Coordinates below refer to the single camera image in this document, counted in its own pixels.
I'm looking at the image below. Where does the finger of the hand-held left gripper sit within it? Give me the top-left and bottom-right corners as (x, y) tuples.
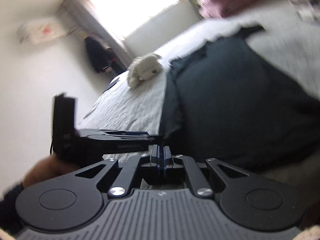
(87, 134), (165, 145)
(77, 129), (151, 137)

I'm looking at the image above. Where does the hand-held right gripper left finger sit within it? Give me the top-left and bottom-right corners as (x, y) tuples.
(75, 144), (162, 197)

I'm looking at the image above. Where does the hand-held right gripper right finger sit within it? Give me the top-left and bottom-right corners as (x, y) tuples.
(162, 145), (251, 197)

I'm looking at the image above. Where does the black T-shirt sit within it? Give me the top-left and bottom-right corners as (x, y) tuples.
(160, 25), (320, 173)

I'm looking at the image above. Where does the person's left forearm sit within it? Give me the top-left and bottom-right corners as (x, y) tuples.
(0, 183), (25, 230)

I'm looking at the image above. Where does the stack of folded clothes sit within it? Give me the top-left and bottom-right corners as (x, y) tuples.
(281, 0), (320, 22)

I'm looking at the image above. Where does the person's left hand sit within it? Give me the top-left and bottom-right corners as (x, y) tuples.
(22, 155), (80, 188)

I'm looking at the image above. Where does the black tablet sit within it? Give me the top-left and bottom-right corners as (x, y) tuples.
(104, 77), (120, 92)

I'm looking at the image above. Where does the white plush dog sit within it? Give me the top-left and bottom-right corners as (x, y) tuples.
(127, 52), (163, 88)

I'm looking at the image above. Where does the dark hanging jacket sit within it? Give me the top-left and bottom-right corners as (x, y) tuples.
(84, 36), (118, 74)

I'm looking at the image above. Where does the grey patterned curtain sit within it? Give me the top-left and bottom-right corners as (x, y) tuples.
(59, 0), (133, 68)

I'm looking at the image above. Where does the window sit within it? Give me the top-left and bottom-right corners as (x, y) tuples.
(87, 0), (183, 40)

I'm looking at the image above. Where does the white printed wall hanging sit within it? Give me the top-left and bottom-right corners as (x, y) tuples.
(17, 17), (64, 45)

